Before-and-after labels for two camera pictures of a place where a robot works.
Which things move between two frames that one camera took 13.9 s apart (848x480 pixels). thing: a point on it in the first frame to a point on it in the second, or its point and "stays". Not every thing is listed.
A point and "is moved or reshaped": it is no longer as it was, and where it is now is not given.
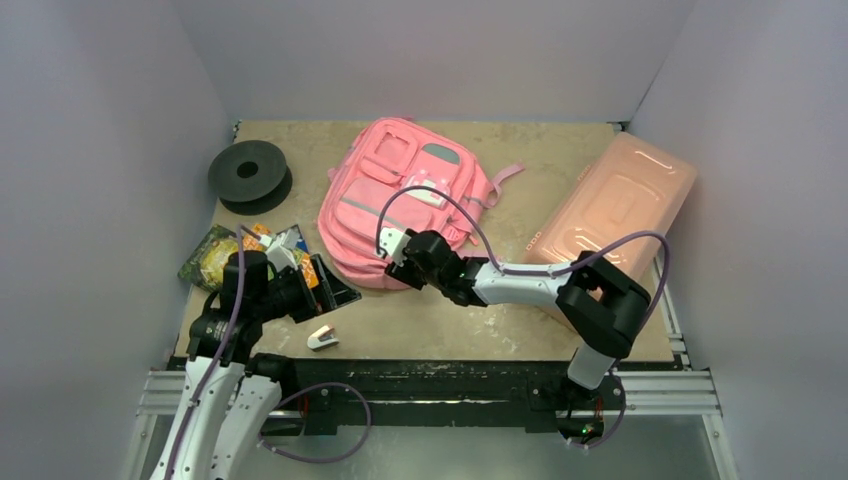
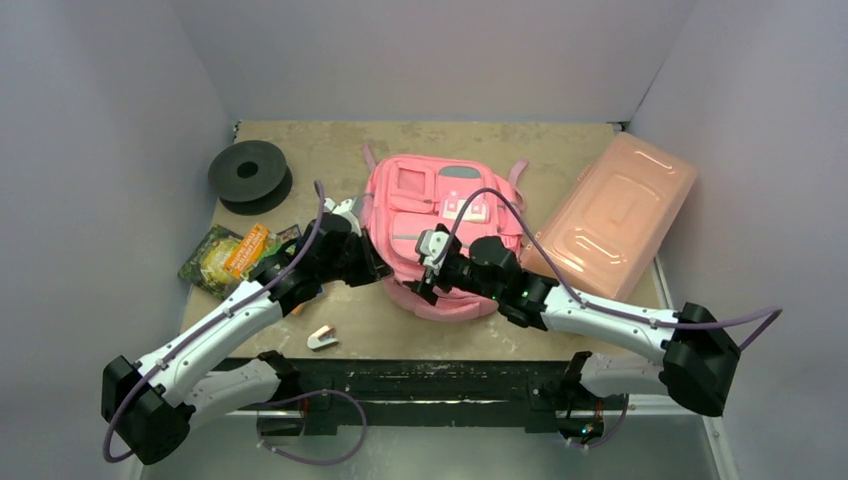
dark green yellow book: (206, 264) stays
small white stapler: (322, 338) stays
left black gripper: (330, 292) to (373, 267)
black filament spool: (250, 178) stays
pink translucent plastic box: (623, 208) stays
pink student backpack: (378, 157) is moved or reshaped
